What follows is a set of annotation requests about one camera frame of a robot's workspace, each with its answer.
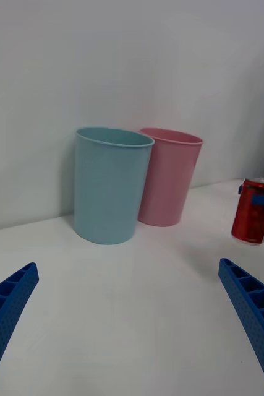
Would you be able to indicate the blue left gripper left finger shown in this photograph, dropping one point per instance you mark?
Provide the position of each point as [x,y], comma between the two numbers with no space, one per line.
[5,312]

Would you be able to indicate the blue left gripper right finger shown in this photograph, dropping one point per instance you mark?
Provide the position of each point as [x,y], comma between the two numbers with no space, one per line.
[255,312]

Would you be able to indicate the red drink can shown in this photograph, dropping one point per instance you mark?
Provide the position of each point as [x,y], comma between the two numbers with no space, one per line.
[250,219]

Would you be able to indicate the pink plastic bin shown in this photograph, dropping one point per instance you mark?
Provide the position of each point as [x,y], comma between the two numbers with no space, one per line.
[168,182]

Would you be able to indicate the pale blue plastic bin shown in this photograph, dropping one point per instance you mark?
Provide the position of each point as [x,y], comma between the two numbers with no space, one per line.
[107,188]

